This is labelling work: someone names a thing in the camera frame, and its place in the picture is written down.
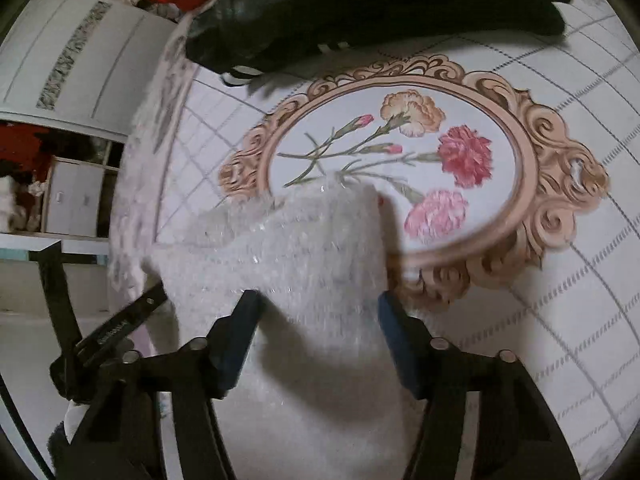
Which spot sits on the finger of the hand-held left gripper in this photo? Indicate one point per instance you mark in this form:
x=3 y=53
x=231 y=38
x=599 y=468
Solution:
x=57 y=300
x=125 y=325

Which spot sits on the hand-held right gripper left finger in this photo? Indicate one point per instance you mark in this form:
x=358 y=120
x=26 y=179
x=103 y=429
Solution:
x=240 y=335

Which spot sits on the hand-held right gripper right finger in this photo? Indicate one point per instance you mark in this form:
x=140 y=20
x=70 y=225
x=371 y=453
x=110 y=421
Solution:
x=395 y=340

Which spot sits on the white fuzzy sweater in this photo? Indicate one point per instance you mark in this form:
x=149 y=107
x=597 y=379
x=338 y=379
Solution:
x=310 y=260

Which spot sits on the cream fluffy cloth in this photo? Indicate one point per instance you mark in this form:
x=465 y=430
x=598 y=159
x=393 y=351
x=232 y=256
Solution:
x=15 y=205

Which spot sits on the white drawer cabinet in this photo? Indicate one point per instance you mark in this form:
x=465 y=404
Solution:
x=75 y=195

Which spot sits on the red cloth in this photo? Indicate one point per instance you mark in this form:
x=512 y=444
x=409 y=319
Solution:
x=20 y=145

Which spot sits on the floral printed bedspread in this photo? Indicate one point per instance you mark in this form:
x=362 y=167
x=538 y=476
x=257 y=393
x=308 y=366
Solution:
x=575 y=260

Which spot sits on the white wardrobe with patterned strip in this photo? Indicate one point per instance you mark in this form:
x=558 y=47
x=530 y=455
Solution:
x=60 y=50

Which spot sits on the black leather jacket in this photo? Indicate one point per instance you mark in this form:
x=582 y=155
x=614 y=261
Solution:
x=375 y=15

